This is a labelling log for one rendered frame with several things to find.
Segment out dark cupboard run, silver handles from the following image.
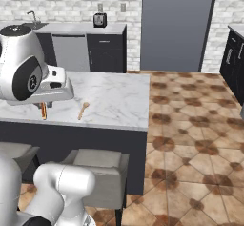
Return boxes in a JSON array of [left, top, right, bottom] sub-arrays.
[[218, 25, 244, 106]]

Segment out grey stool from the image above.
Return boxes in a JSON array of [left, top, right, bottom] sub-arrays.
[[0, 141, 41, 184], [60, 148, 131, 226]]

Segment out steel sink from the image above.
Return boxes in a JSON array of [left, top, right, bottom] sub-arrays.
[[19, 22, 50, 31]]

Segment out grey doorway with dark frame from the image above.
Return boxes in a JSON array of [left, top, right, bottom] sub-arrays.
[[139, 0, 220, 73]]

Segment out silver sink tap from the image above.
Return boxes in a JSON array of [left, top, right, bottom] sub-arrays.
[[26, 10, 42, 27]]

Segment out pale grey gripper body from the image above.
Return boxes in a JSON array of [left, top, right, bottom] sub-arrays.
[[5, 84, 76, 107]]

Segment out orange-handled metallic utensil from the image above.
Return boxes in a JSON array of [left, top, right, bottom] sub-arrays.
[[41, 102, 49, 121]]

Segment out black and silver toaster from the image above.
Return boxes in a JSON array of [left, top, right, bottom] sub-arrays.
[[92, 11, 108, 29]]

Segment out grey dishwasher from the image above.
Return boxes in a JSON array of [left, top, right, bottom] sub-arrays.
[[51, 34, 91, 72]]

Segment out dark kitchen island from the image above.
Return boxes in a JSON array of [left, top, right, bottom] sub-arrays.
[[0, 120, 149, 196]]

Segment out dark base cupboard run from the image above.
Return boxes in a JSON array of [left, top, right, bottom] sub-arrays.
[[35, 25, 128, 74]]

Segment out wooden spoon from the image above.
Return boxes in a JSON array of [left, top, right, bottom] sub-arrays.
[[77, 101, 91, 121]]

